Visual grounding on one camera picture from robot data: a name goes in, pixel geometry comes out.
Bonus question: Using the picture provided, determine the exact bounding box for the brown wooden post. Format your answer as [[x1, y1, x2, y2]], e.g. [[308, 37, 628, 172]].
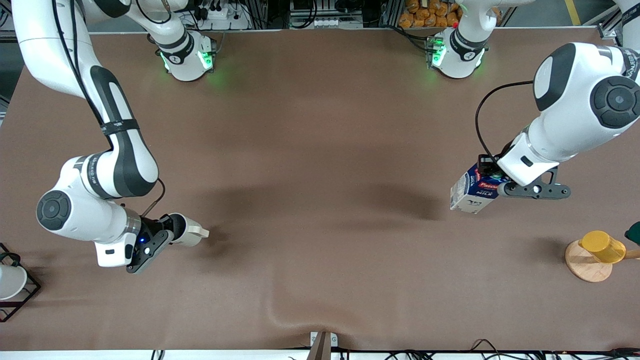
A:
[[306, 331, 332, 360]]

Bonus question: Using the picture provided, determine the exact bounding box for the round wooden board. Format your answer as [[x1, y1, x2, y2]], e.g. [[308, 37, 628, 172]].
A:
[[565, 239, 614, 283]]

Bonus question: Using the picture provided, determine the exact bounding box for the blue white milk carton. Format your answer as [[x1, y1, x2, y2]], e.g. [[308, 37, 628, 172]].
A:
[[449, 162, 501, 215]]

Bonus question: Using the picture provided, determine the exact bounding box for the white power strip with plugs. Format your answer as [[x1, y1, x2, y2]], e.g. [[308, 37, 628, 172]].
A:
[[199, 4, 251, 30]]

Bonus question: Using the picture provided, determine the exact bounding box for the white mug with handle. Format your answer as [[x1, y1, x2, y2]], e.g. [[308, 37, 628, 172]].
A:
[[170, 213, 210, 248]]

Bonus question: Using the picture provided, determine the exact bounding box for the white empty power strip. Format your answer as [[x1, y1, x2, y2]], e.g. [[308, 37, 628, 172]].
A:
[[312, 17, 364, 29]]

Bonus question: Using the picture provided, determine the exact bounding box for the bag of orange buns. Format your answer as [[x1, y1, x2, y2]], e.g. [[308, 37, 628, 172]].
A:
[[398, 0, 468, 28]]

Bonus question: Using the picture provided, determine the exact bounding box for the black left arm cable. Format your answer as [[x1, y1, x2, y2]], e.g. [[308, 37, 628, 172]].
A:
[[474, 81, 534, 162]]

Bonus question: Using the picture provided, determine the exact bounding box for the white bowl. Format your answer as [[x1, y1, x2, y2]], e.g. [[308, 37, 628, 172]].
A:
[[0, 263, 28, 301]]

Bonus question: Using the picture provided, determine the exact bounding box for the brown table cover cloth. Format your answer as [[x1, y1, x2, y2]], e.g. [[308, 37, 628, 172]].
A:
[[0, 27, 640, 352]]

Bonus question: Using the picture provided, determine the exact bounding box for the black wire rack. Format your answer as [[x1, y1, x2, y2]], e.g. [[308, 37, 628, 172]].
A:
[[0, 242, 42, 323]]

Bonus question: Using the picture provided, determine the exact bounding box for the yellow plastic cup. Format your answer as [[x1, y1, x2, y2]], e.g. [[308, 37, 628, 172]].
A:
[[578, 230, 627, 264]]

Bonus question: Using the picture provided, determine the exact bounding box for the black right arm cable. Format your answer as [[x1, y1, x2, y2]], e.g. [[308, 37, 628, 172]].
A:
[[52, 0, 166, 218]]

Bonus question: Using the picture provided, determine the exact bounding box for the metal table bracket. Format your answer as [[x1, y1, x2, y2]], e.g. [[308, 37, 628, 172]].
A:
[[310, 331, 339, 349]]

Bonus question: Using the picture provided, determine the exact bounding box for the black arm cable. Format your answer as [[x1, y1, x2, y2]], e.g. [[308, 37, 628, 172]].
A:
[[52, 0, 166, 218], [474, 81, 534, 162]]

